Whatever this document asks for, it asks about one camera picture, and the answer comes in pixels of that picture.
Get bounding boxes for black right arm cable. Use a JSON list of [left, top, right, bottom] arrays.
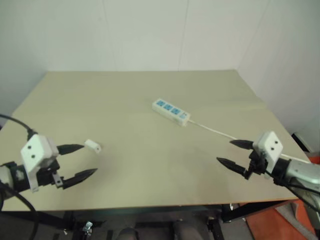
[[264, 169, 320, 211]]

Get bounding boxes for white power strip cord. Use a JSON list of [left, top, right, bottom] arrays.
[[187, 119, 314, 165]]

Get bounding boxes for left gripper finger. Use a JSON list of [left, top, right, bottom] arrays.
[[60, 168, 99, 190], [56, 143, 85, 156]]

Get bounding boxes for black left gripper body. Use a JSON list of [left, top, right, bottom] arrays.
[[35, 159, 67, 190]]

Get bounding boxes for silver metal clamp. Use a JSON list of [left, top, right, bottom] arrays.
[[81, 220, 94, 236]]

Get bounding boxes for dark rounded shape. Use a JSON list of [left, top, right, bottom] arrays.
[[116, 226, 141, 240]]

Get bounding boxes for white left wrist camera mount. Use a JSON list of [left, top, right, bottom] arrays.
[[20, 134, 60, 193]]

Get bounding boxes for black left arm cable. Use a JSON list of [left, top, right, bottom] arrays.
[[0, 113, 39, 240]]

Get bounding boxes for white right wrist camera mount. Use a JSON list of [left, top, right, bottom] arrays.
[[251, 130, 285, 180]]

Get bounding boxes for white blue power strip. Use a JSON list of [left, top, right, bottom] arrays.
[[151, 98, 192, 127]]

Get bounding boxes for black table frame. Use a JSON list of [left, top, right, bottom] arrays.
[[0, 197, 297, 240]]

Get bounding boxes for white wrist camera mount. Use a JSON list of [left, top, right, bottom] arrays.
[[20, 134, 60, 193], [251, 130, 285, 180]]

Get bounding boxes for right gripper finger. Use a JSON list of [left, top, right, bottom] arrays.
[[216, 156, 249, 176], [229, 139, 255, 151]]

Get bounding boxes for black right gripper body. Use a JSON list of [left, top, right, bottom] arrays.
[[244, 147, 269, 181]]

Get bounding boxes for white plug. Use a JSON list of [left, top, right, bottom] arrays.
[[83, 139, 102, 154]]

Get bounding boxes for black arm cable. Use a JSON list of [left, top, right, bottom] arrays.
[[264, 169, 320, 211], [0, 113, 39, 240]]

